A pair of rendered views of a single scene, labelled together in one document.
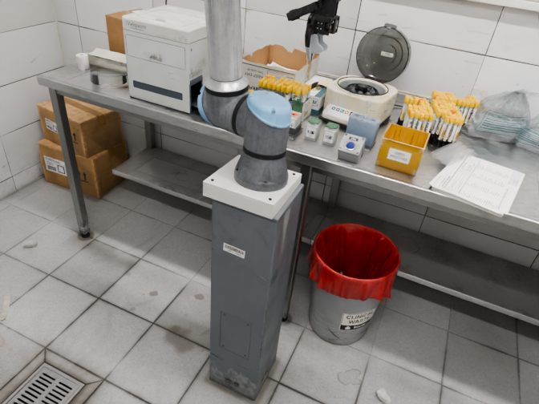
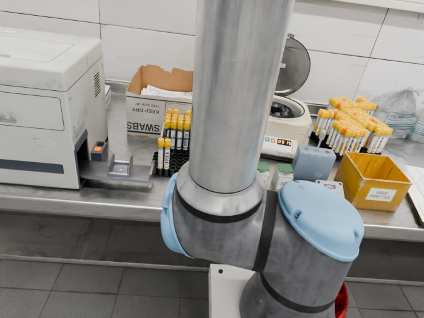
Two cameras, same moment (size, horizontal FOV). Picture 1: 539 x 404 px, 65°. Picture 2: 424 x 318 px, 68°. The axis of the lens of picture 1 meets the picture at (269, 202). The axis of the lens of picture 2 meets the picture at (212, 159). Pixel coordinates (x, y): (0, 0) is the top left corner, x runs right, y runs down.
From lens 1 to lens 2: 0.87 m
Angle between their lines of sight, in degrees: 22
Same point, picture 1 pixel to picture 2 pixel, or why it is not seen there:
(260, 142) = (324, 289)
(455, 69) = (341, 73)
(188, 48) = (67, 98)
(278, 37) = (147, 55)
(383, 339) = not seen: outside the picture
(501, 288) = (396, 259)
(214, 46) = (229, 129)
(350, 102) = (276, 128)
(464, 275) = (366, 257)
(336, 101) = not seen: hidden behind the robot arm
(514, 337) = (399, 289)
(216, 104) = (217, 235)
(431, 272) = not seen: hidden behind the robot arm
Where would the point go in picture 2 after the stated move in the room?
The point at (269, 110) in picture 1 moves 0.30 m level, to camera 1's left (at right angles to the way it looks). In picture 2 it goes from (351, 236) to (79, 308)
